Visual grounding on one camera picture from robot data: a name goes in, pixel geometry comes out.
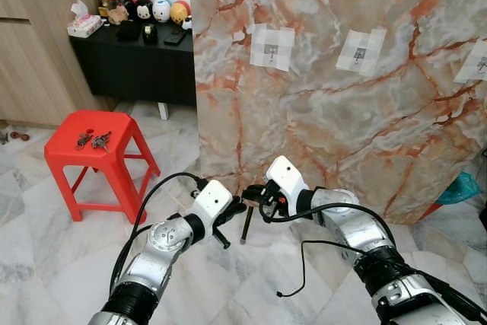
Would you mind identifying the metal hook on white tape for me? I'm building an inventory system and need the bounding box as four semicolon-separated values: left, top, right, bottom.
454;38;487;84
250;24;297;73
336;27;388;78

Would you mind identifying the orange marble pattern board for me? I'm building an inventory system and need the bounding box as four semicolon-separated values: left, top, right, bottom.
187;0;487;225

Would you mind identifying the red plastic stool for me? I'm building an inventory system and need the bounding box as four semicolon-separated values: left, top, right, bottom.
43;110;162;225

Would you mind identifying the dark key bunch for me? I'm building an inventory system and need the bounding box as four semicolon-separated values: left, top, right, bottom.
75;133;94;150

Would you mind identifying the black TV console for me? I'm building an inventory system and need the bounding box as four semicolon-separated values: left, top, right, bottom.
69;21;199;110

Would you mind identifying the black phone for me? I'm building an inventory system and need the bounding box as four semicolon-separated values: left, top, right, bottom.
163;30;188;46

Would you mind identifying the yellow round plush toy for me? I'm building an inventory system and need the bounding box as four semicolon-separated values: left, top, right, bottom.
170;0;192;25

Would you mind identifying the teal cloth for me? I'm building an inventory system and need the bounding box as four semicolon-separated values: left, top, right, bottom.
437;170;484;206

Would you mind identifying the white round plush toy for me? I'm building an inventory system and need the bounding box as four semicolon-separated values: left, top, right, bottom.
152;0;173;24

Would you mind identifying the black wallet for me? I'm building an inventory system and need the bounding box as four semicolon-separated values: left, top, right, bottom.
116;21;142;43

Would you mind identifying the black round plush toy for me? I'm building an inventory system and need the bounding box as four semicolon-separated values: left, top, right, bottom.
135;0;155;24

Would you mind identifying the red and black plush toy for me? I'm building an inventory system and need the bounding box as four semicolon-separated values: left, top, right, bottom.
121;0;138;22

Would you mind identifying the glass jar with red lid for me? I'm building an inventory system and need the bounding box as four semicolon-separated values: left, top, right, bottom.
101;0;127;24

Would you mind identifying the pink white tissue box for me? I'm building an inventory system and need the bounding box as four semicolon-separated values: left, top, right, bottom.
66;0;104;40

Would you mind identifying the light wooden cabinet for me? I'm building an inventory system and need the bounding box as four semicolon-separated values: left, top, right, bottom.
0;0;116;127

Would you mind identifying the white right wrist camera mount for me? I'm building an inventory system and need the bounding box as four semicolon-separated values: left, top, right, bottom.
266;156;310;206

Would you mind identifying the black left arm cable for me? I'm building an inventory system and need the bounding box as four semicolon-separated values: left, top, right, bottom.
110;172;208;293

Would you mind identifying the key bunch with pink ring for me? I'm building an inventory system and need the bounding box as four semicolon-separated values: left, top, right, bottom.
91;132;113;151

